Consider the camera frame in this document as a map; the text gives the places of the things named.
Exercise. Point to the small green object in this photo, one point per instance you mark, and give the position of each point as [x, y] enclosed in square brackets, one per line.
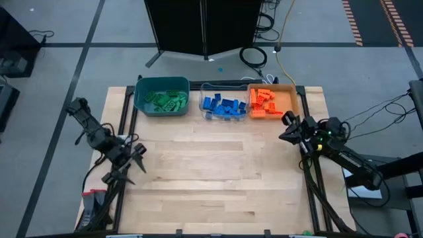
[307, 233]

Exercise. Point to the grey holder with red top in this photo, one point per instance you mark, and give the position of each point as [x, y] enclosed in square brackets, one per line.
[91, 205]

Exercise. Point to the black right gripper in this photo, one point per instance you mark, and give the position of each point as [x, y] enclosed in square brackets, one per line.
[309, 132]

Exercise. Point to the black cabinet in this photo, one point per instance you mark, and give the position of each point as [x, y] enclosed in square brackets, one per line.
[16, 46]

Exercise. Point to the small yellow object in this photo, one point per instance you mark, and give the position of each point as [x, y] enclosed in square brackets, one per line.
[319, 147]

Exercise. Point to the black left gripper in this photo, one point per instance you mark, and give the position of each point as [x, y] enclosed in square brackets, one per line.
[120, 155]

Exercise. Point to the orange 2x2 toy brick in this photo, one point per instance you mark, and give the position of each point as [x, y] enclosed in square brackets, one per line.
[259, 102]
[256, 107]
[272, 95]
[266, 106]

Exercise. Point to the teal plastic bin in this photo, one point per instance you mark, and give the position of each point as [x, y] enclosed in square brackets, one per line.
[142, 86]

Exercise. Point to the black folding partition screen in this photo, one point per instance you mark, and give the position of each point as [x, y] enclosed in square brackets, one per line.
[178, 26]

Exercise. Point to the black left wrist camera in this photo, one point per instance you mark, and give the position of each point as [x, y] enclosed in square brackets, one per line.
[140, 148]

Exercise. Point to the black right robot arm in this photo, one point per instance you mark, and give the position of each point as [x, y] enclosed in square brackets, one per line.
[347, 155]

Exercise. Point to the orange plastic tray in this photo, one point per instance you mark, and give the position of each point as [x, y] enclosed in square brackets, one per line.
[285, 99]

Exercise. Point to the clear plastic bin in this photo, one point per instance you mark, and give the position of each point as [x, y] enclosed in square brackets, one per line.
[205, 87]

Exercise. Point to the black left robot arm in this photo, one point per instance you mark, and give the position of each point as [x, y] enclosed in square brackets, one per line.
[96, 132]

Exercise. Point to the orange 2x4 toy brick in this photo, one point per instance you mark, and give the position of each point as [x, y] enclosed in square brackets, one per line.
[253, 96]
[278, 113]
[258, 114]
[272, 106]
[263, 97]
[263, 91]

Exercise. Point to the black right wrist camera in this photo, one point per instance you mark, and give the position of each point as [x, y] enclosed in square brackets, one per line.
[288, 118]

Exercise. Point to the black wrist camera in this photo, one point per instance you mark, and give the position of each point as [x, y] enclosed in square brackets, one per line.
[288, 118]
[140, 148]

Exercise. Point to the pink object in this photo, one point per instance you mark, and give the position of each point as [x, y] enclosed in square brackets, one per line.
[401, 235]

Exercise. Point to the black side stand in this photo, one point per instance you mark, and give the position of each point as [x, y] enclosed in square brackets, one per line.
[400, 167]

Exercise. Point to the white paper sheet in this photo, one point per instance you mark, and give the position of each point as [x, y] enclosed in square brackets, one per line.
[367, 193]

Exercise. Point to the blue 2x4 toy brick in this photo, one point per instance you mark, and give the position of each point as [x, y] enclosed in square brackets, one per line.
[235, 105]
[214, 104]
[207, 103]
[233, 112]
[219, 110]
[228, 102]

